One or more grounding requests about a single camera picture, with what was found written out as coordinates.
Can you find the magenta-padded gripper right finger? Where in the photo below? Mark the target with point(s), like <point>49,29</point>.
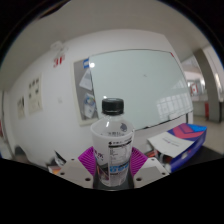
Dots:
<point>150,171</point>

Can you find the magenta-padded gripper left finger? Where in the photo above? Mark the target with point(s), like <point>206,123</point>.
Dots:
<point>75,171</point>

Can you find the clear plastic bottle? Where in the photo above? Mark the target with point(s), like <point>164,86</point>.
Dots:
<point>112,150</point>

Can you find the white paper sheet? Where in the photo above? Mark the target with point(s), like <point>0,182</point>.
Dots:
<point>170,143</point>

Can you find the blue purple cardboard box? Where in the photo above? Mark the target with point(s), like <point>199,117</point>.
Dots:
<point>190,148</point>

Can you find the grey notice board with papers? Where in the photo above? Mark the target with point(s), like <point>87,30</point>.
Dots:
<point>79,100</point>

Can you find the large whiteboard on stand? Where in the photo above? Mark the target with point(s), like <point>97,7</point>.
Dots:
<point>140,86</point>

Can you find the red floor number sign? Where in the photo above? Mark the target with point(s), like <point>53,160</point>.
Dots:
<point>59,61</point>

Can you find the white wall switch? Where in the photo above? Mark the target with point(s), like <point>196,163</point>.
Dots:
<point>60,99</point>

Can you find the small white wall poster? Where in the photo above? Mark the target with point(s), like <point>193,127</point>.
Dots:
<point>21,107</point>

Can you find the large white wall poster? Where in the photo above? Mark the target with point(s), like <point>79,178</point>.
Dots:
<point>35,95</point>

